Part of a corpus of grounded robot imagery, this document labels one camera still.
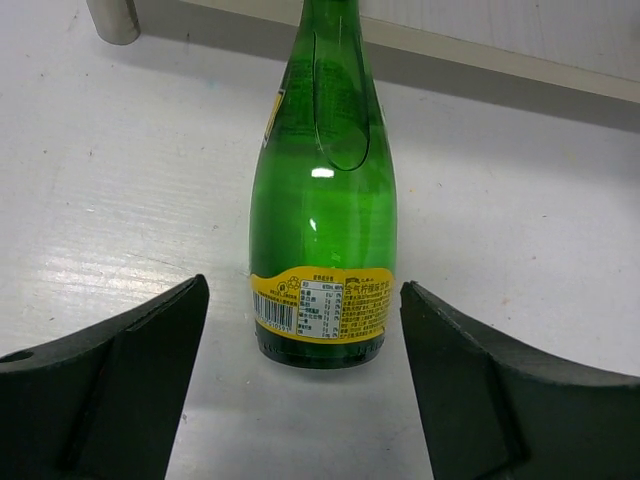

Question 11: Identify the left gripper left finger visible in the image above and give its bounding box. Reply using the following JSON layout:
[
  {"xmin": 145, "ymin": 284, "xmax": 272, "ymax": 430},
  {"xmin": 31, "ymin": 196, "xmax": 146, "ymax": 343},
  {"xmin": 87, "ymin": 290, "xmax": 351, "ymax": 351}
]
[{"xmin": 1, "ymin": 274, "xmax": 209, "ymax": 479}]

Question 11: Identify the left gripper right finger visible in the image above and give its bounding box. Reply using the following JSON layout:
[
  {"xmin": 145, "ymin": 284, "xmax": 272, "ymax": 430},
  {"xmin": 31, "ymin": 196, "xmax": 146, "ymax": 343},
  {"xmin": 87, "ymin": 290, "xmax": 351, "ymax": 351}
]
[{"xmin": 400, "ymin": 281, "xmax": 639, "ymax": 479}]

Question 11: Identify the green glass bottle front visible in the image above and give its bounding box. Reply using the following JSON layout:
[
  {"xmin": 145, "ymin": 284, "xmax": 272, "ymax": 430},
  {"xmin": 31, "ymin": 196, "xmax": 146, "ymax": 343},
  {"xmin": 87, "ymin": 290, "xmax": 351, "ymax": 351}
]
[{"xmin": 249, "ymin": 1, "xmax": 397, "ymax": 369}]

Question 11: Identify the white two-tier shelf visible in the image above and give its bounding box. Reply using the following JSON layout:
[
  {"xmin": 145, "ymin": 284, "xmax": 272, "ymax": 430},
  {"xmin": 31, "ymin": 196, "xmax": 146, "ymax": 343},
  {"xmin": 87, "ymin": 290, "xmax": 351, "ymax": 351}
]
[{"xmin": 86, "ymin": 1, "xmax": 639, "ymax": 103}]

